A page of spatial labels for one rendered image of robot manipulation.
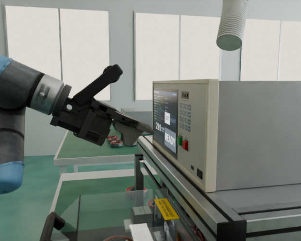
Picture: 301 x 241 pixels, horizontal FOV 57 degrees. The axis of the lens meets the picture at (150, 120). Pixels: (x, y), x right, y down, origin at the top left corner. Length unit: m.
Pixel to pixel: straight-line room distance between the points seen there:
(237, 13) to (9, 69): 1.58
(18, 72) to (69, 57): 4.74
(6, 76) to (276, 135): 0.51
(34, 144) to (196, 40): 3.63
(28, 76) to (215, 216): 0.41
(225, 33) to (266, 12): 4.73
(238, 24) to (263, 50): 4.52
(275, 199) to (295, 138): 0.13
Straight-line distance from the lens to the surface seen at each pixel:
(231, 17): 1.91
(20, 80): 0.57
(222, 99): 0.51
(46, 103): 0.57
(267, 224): 0.47
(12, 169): 0.58
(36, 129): 5.43
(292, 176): 0.62
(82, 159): 2.21
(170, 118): 0.71
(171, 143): 0.71
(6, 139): 0.60
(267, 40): 6.47
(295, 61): 6.84
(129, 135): 0.59
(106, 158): 2.21
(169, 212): 0.57
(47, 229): 0.54
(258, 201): 0.52
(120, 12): 5.47
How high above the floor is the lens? 1.31
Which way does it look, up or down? 8 degrees down
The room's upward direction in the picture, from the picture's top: straight up
